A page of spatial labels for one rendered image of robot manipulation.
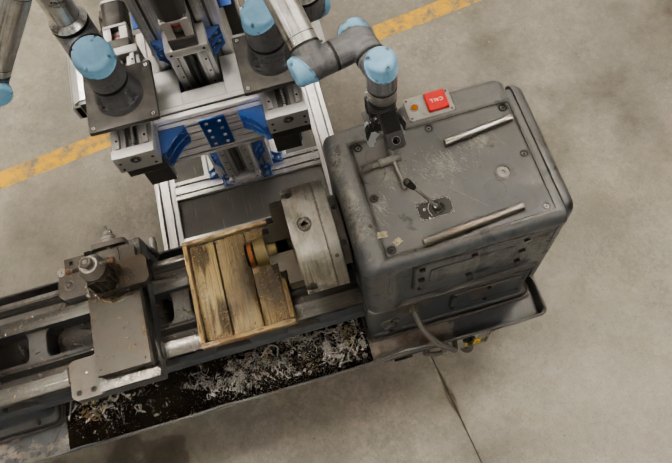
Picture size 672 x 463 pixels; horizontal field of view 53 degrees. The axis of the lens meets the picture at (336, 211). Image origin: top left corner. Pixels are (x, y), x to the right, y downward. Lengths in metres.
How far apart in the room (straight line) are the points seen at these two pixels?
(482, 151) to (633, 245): 1.51
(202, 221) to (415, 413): 1.23
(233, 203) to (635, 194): 1.83
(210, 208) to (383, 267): 1.45
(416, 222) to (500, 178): 0.26
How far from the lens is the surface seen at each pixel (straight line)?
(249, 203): 3.04
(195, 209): 3.09
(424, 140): 1.91
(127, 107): 2.21
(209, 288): 2.20
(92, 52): 2.10
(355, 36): 1.63
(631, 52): 3.80
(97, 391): 2.22
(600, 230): 3.27
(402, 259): 1.77
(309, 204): 1.86
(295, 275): 1.92
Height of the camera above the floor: 2.92
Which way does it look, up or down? 66 degrees down
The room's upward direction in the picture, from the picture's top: 12 degrees counter-clockwise
